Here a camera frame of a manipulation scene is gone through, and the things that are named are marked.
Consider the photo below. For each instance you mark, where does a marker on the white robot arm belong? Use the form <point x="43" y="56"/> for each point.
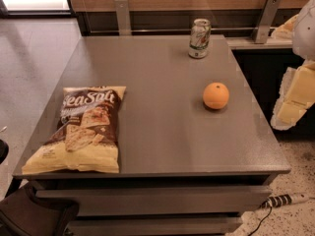
<point x="300" y="29"/>

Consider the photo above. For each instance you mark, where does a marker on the brown sea salt chip bag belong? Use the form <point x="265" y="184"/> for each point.
<point x="87" y="139"/>

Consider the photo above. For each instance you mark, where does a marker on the orange fruit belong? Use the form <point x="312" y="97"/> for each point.
<point x="216" y="95"/>

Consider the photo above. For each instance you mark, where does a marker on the white power strip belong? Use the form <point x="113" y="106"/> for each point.
<point x="285" y="200"/>

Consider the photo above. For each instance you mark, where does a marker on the grey drawer cabinet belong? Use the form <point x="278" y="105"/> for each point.
<point x="154" y="206"/>

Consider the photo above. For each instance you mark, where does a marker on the dark brown chair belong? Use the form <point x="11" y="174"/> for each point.
<point x="24" y="214"/>

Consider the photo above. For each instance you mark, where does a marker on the left metal wall bracket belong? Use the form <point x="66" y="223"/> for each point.
<point x="123" y="17"/>

